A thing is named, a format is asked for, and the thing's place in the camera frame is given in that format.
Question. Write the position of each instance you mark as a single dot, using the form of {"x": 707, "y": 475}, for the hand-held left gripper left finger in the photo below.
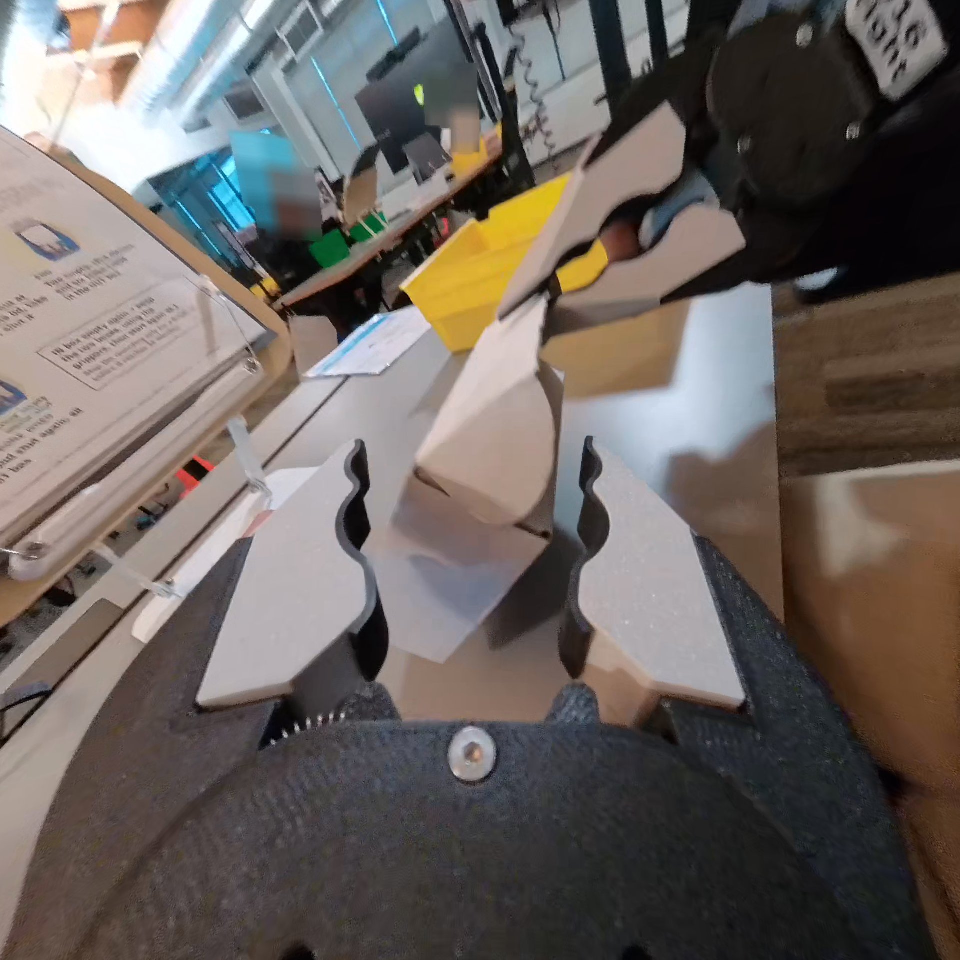
{"x": 300, "y": 585}

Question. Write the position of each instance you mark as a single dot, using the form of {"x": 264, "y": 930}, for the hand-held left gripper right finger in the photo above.
{"x": 652, "y": 600}

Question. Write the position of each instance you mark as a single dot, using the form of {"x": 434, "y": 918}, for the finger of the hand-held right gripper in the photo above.
{"x": 675, "y": 262}
{"x": 607, "y": 187}

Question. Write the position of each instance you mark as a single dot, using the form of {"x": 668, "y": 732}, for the yellow plastic bin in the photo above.
{"x": 480, "y": 277}

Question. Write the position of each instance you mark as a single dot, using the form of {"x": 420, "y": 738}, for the white cardboard mailer box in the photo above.
{"x": 487, "y": 450}

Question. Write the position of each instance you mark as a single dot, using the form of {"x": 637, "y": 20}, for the person's right hand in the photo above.
{"x": 621, "y": 241}

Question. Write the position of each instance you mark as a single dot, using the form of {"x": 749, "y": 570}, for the orange cone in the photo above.
{"x": 195, "y": 474}

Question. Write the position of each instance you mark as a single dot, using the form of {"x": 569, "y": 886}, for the background work table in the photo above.
{"x": 390, "y": 232}

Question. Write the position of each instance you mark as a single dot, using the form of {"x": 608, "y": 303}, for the black monitor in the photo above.
{"x": 390, "y": 112}

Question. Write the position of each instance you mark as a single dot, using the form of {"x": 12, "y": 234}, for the brown cardboard panel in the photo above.
{"x": 313, "y": 345}

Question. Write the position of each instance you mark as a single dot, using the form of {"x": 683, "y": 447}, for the green bin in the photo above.
{"x": 367, "y": 227}
{"x": 330, "y": 249}

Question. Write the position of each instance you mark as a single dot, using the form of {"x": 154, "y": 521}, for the open brown cardboard box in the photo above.
{"x": 362, "y": 187}

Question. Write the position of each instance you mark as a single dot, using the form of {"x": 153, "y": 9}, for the white leaflet with blue stripe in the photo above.
{"x": 375, "y": 345}

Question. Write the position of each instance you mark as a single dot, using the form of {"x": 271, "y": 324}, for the white instruction stand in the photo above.
{"x": 112, "y": 337}

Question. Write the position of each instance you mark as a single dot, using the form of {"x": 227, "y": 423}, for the silver ventilation duct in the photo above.
{"x": 187, "y": 45}

